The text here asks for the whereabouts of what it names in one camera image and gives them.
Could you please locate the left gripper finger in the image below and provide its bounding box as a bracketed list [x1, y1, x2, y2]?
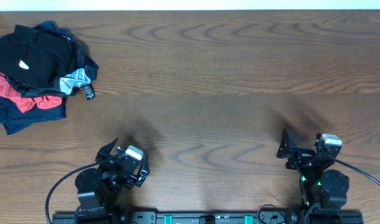
[135, 154, 150, 187]
[95, 138, 118, 162]

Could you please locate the right black cable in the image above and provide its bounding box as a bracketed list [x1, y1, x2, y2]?
[320, 149, 380, 224]

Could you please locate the left black cable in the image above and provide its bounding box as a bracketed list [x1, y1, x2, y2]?
[45, 157, 116, 224]

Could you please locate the black polo shirt with logo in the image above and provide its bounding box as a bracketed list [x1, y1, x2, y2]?
[0, 25, 86, 90]

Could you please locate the navy blue garment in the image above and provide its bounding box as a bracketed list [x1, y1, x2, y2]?
[0, 21, 99, 135]

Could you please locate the black cable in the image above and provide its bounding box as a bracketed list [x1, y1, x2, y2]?
[320, 149, 380, 224]
[45, 157, 116, 224]

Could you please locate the red garment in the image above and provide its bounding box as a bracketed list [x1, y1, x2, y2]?
[0, 72, 63, 113]

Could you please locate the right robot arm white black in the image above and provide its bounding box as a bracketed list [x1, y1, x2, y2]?
[277, 129, 350, 210]

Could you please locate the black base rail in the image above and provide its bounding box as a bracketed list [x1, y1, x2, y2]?
[52, 209, 364, 224]

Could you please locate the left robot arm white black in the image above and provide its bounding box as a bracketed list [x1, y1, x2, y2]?
[75, 139, 150, 213]

